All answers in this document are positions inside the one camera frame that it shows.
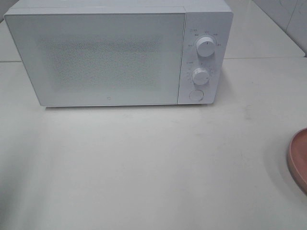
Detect white timer knob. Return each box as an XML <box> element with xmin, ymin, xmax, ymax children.
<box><xmin>192</xmin><ymin>68</ymin><xmax>210</xmax><ymax>85</ymax></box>

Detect upper white power knob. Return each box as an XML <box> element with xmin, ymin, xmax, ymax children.
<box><xmin>196</xmin><ymin>35</ymin><xmax>216</xmax><ymax>58</ymax></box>

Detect white microwave door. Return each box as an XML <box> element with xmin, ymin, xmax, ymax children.
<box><xmin>5</xmin><ymin>13</ymin><xmax>185</xmax><ymax>107</ymax></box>

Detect pink round plate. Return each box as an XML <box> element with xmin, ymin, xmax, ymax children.
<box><xmin>287</xmin><ymin>128</ymin><xmax>307</xmax><ymax>194</ymax></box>

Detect round white door button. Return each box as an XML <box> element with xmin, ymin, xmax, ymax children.
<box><xmin>189</xmin><ymin>90</ymin><xmax>204</xmax><ymax>102</ymax></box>

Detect white microwave oven body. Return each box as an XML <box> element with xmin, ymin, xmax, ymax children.
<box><xmin>4</xmin><ymin>0</ymin><xmax>234</xmax><ymax>106</ymax></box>

